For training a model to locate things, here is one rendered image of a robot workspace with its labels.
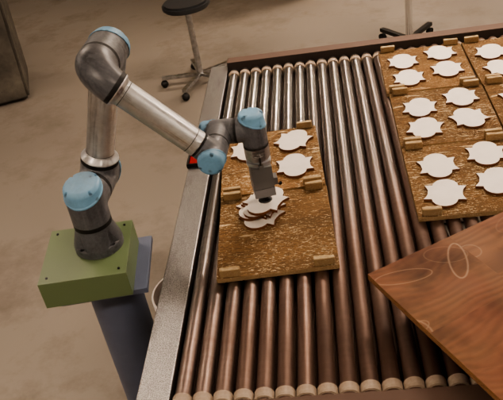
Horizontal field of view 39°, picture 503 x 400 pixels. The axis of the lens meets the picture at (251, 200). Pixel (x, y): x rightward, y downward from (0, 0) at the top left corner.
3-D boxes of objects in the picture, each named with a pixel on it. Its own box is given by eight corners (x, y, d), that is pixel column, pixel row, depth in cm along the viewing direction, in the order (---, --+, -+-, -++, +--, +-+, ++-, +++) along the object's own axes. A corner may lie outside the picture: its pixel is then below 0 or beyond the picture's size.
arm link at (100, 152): (71, 201, 222) (76, 38, 189) (86, 175, 234) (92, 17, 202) (110, 209, 222) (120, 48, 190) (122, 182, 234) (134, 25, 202)
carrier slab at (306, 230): (216, 283, 204) (216, 279, 203) (221, 203, 238) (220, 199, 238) (339, 268, 201) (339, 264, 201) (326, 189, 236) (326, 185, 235)
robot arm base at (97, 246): (74, 264, 216) (65, 238, 210) (76, 235, 228) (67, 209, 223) (124, 254, 217) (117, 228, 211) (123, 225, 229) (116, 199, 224)
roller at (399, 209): (428, 407, 164) (428, 393, 161) (360, 62, 325) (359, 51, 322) (451, 406, 163) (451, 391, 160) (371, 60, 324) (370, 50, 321)
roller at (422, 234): (451, 406, 163) (451, 391, 160) (371, 60, 324) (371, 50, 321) (473, 405, 162) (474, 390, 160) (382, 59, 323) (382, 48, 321)
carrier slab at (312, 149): (221, 201, 239) (220, 198, 238) (224, 141, 273) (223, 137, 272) (326, 187, 237) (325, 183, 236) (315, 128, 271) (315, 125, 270)
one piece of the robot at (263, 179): (279, 154, 209) (286, 200, 218) (274, 140, 216) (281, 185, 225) (247, 161, 208) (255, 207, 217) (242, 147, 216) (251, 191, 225)
